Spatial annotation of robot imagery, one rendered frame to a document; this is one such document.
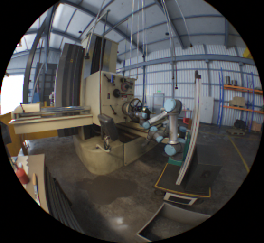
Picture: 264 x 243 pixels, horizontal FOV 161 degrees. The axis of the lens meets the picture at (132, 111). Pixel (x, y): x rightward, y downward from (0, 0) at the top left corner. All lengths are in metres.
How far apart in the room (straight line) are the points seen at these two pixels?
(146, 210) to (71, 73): 2.58
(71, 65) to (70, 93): 0.55
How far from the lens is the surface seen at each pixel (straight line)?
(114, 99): 1.51
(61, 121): 1.52
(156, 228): 1.23
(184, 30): 8.90
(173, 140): 0.90
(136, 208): 1.61
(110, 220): 1.54
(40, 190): 0.76
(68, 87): 1.90
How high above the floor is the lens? 1.47
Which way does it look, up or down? 7 degrees down
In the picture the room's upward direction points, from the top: 2 degrees clockwise
